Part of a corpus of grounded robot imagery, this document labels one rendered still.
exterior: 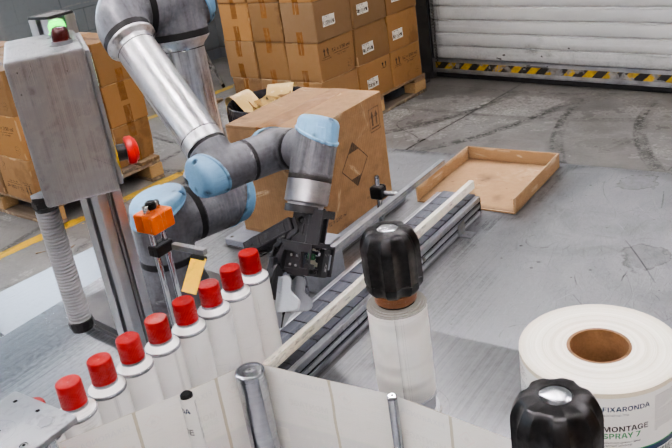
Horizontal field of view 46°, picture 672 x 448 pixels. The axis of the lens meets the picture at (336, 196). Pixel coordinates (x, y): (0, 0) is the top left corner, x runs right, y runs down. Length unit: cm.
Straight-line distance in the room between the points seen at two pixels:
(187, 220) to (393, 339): 64
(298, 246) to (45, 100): 50
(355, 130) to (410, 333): 84
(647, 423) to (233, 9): 461
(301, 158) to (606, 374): 60
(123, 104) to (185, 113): 348
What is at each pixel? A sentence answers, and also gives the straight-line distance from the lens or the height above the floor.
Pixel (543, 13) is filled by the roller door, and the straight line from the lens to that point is 574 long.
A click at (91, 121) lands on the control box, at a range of 104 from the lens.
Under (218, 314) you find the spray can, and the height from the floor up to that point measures 104.
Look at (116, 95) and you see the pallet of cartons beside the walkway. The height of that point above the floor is 57.
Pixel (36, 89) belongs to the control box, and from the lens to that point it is 102.
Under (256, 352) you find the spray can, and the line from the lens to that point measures 130.
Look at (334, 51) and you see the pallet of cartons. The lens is 506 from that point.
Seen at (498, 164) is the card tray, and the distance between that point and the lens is 218.
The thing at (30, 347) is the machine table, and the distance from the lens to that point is 174.
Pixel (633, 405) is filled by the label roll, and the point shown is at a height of 101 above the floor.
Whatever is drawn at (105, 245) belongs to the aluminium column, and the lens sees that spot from 125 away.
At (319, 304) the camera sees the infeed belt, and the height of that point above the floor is 88.
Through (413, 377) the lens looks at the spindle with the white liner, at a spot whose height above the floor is 96.
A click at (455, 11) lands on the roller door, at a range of 610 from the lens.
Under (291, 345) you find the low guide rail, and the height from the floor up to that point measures 91.
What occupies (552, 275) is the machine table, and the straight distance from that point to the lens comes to 164.
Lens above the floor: 163
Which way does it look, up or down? 22 degrees down
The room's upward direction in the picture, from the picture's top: 9 degrees counter-clockwise
